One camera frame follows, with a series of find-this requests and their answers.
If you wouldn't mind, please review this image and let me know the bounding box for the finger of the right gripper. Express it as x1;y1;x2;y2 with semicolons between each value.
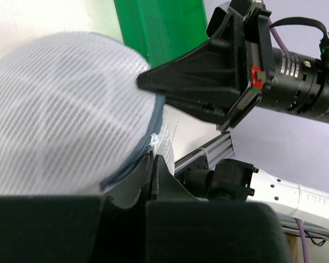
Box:
137;12;243;95
163;93;241;129

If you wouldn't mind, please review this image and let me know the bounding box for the white mesh laundry bag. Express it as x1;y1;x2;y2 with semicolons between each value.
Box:
0;32;175;195

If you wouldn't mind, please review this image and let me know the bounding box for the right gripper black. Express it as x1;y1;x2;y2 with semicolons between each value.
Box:
207;1;329;129

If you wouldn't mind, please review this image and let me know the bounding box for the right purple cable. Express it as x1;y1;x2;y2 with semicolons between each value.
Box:
259;0;312;263

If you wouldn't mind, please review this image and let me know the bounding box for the aluminium mounting rail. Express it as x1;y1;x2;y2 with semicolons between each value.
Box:
175;133;329;233

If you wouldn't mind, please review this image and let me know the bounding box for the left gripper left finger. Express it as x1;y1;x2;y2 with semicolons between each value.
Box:
0;154;154;262

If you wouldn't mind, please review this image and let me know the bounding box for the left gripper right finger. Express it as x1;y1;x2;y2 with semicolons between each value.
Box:
145;156;292;262

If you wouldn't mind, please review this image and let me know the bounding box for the green plastic tray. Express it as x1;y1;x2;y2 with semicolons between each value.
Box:
114;0;208;67

